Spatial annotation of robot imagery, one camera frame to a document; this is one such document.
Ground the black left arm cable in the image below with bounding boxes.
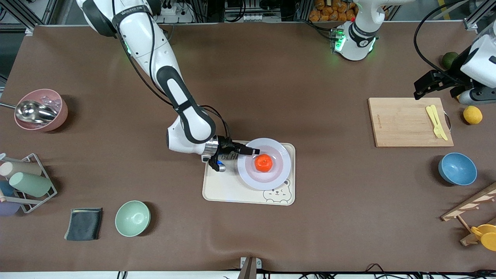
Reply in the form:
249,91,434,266
413,0,471,84

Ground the white round plate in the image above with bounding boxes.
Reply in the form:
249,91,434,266
237,138,292,191

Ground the bag of oranges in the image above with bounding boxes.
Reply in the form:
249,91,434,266
309,0,357,22

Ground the cream bear print tray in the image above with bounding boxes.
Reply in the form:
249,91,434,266
202,139,296,206

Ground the lilac cup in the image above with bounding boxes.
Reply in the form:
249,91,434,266
0,199,21,217

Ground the mint green cup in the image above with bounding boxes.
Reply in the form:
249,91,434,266
9,172,52,198

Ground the pink bowl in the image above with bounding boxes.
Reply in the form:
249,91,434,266
14,89,69,132

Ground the aluminium frame profile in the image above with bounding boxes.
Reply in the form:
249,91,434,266
0,0,59,25
463,0,496,31

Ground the yellow plastic fork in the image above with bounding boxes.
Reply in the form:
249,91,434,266
425,106,443,139

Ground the dark grey folded cloth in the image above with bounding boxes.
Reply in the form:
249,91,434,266
64,208,103,241

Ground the dark green lime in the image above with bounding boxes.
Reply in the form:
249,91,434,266
442,52,460,71

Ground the beige cup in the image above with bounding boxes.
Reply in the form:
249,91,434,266
0,161,42,179

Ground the shiny metal scoop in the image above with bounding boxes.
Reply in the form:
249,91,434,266
0,100,59,124

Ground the wooden cutting board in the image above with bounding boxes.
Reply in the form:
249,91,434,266
368,97,454,148

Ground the grey metal camera mount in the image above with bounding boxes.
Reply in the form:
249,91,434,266
238,257,262,279

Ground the mint green bowl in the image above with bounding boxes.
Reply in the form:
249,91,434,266
115,200,151,237

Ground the wooden dish rack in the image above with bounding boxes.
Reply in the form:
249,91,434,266
441,182,496,247

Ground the yellow plastic cup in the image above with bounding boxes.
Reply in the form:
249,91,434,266
470,224,496,252

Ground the blue bowl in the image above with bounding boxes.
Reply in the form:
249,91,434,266
438,152,478,186

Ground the orange mandarin fruit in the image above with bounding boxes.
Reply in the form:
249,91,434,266
254,153,274,173

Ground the grey wire cup rack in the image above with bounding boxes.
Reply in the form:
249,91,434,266
0,153,58,214

